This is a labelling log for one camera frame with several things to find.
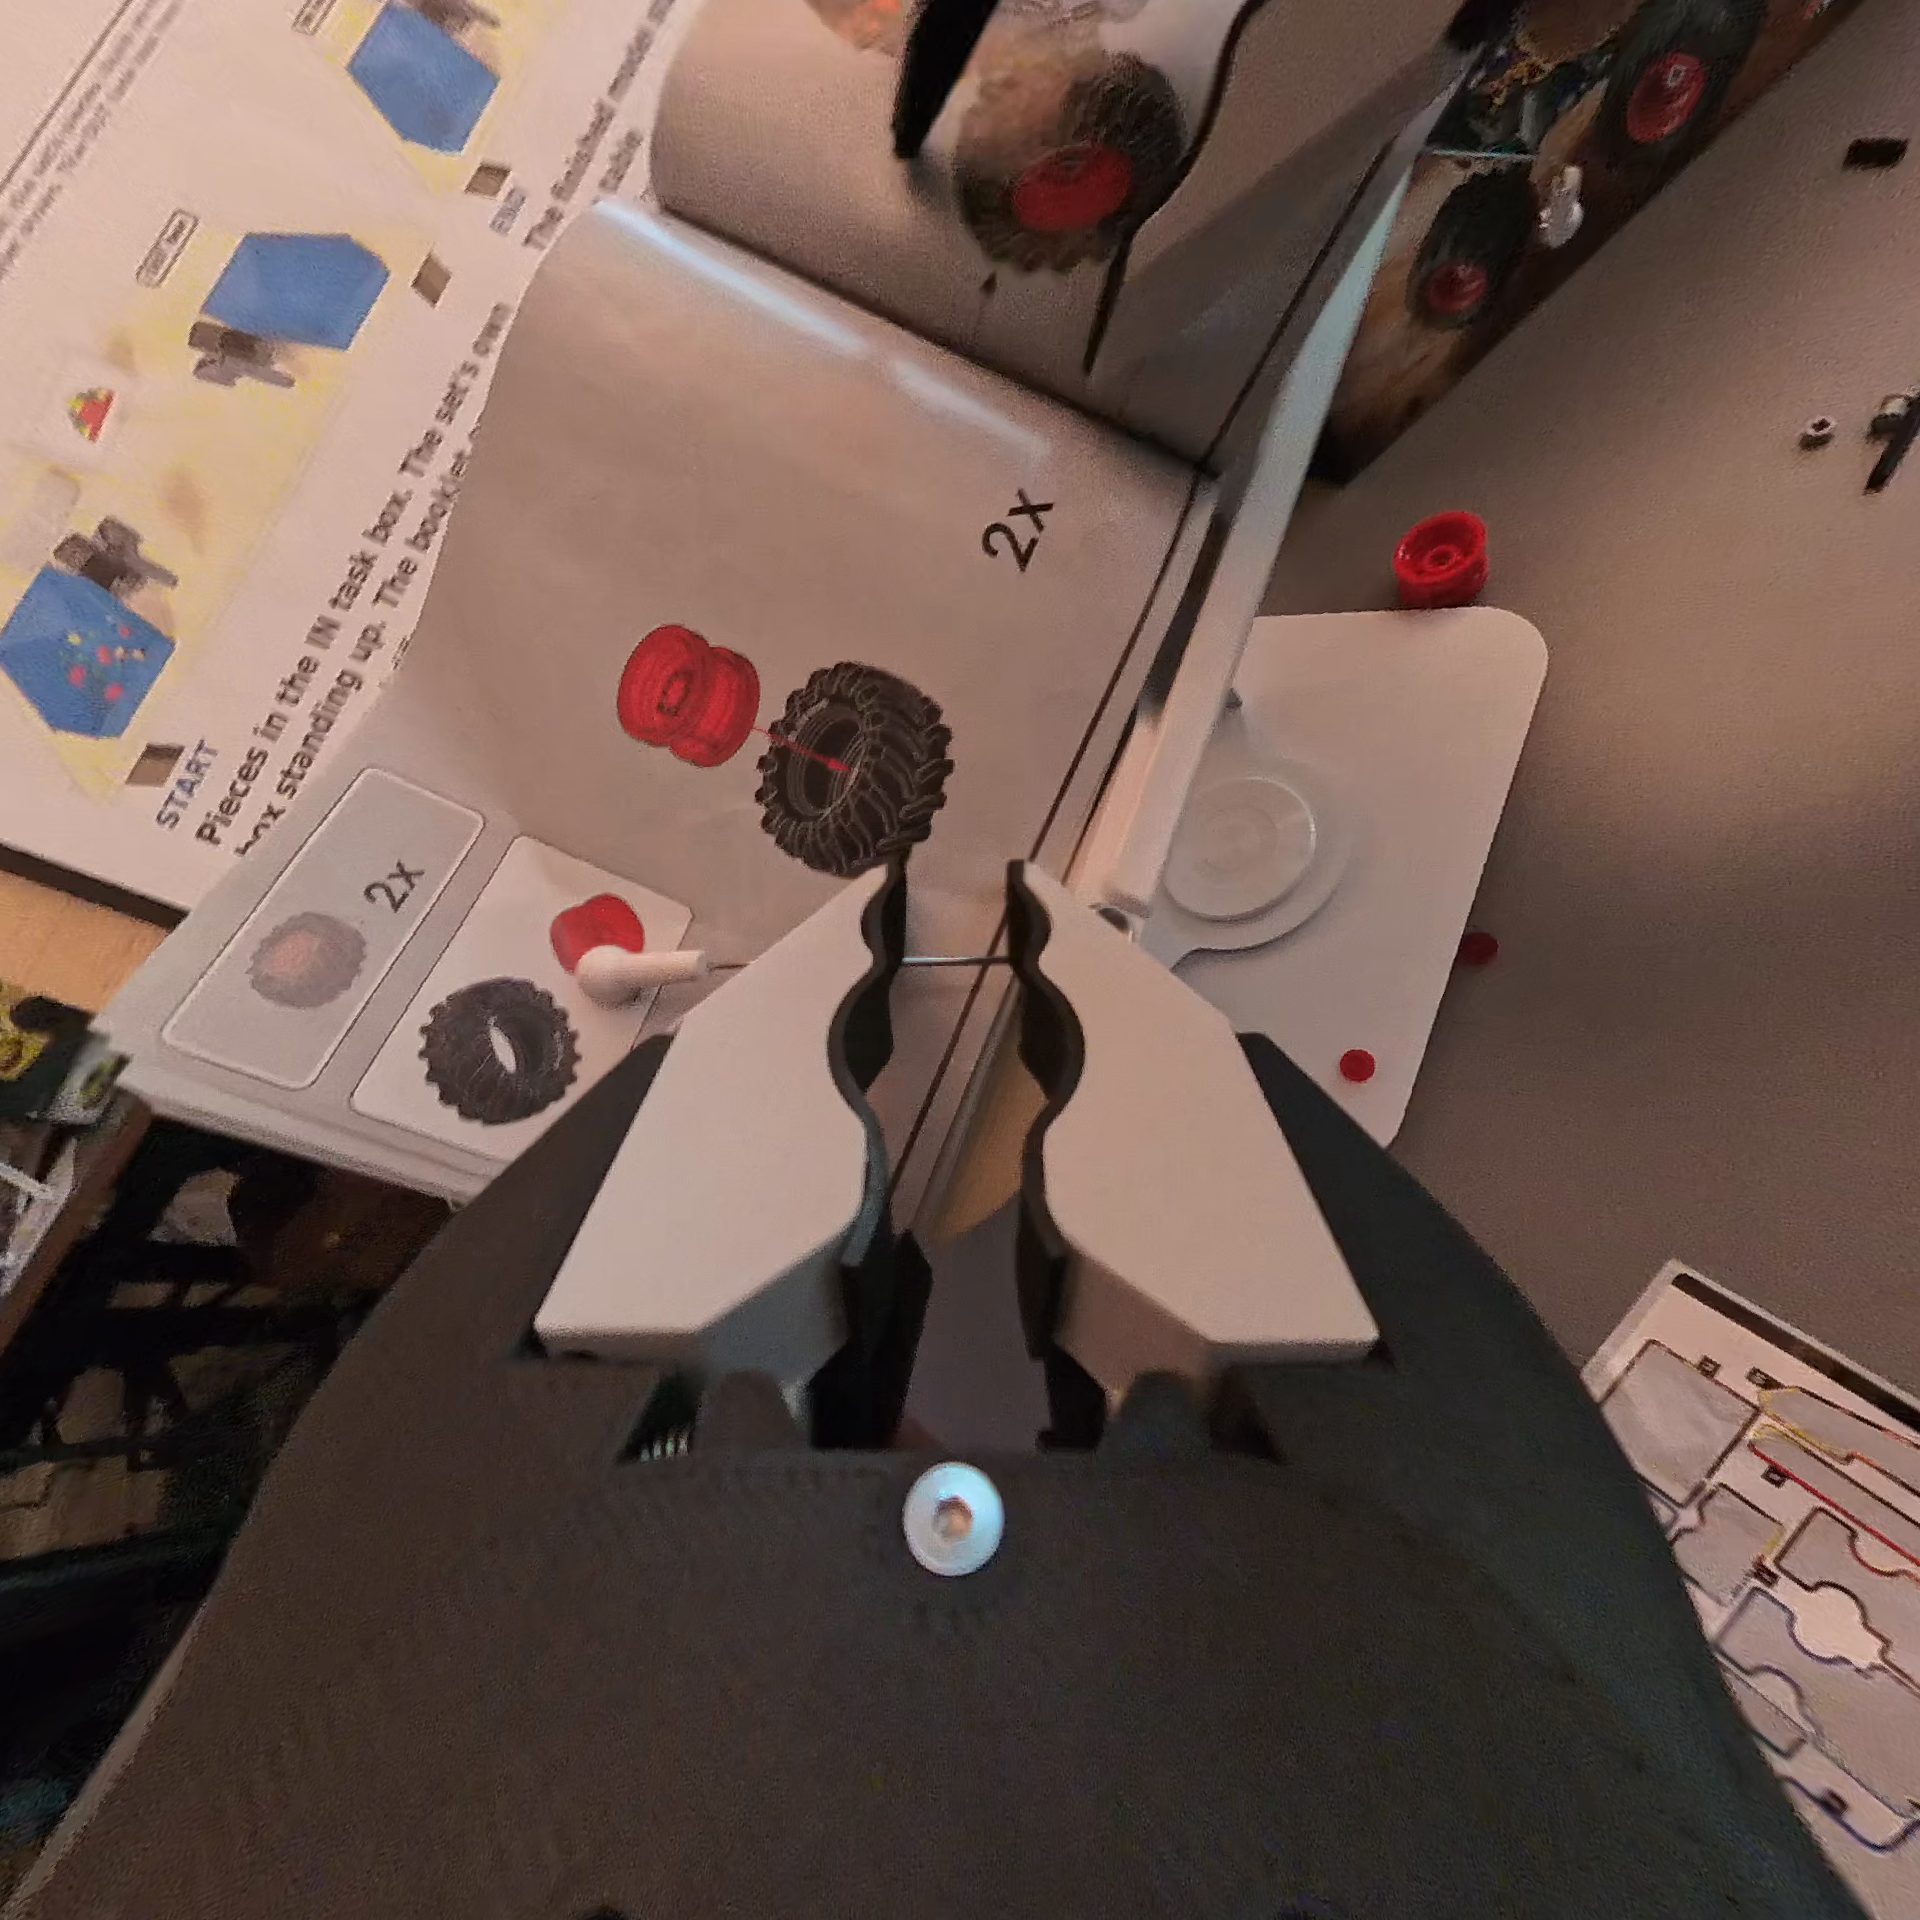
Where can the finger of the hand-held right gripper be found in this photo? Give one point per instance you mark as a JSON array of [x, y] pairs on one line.
[[944, 44], [1291, 225]]

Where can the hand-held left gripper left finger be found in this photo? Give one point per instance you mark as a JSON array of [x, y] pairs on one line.
[[720, 1185]]

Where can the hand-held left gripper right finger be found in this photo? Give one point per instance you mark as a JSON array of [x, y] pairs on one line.
[[1200, 1185]]

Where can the long black axle rod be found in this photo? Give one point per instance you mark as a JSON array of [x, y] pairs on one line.
[[1892, 462]]

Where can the grey desk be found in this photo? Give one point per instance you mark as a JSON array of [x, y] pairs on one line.
[[1650, 824]]

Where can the printed task sheet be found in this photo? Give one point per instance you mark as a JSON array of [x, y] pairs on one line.
[[224, 150]]

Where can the printed toy truck box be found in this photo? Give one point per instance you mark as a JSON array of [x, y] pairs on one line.
[[1500, 300]]

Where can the red toy wheel rim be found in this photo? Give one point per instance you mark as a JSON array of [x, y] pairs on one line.
[[1440, 558]]

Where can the white instruction booklet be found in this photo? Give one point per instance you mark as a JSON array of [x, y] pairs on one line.
[[825, 495]]

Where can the white base metal stand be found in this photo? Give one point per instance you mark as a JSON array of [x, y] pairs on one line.
[[1424, 751]]

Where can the tiny black stud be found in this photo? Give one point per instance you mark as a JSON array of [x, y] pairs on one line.
[[1873, 150]]

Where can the white sticker sheet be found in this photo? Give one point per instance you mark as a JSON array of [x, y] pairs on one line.
[[1770, 1575]]

